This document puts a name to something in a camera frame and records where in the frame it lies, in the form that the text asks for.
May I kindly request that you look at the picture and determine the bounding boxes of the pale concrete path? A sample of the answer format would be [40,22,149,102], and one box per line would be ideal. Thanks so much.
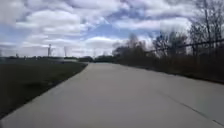
[0,62,224,128]

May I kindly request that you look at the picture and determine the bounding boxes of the row of distant pylons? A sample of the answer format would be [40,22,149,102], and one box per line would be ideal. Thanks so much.
[0,43,69,58]

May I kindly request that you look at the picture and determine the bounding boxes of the row of bare trees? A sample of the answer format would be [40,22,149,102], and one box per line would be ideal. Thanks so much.
[94,0,224,68]

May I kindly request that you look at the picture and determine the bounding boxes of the dark grass field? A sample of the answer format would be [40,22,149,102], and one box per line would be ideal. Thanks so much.
[0,58,89,120]

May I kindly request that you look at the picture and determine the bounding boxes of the dark chain-link fence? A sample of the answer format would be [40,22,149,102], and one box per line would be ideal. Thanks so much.
[133,38,224,83]

